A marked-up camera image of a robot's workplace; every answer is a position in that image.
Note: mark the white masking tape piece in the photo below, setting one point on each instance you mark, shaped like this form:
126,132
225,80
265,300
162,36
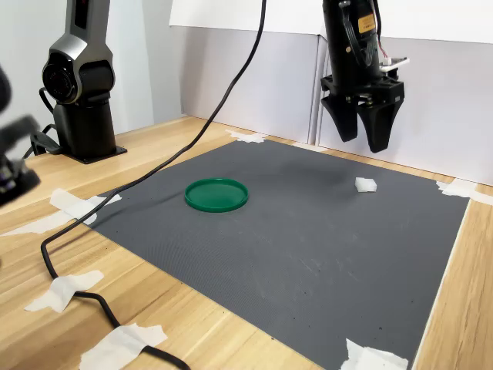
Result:
61,289
115,347
248,137
458,189
65,200
369,358

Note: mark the small white camera board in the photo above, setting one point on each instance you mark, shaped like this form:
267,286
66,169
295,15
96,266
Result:
394,62

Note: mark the small white plastic terminal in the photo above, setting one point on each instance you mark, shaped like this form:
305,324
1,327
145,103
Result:
364,185

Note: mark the round green lid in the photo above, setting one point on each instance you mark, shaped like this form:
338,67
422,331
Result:
215,194

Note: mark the dark grey mat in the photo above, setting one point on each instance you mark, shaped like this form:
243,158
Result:
308,250

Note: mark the blurred black object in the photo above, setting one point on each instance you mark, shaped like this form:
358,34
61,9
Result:
15,181

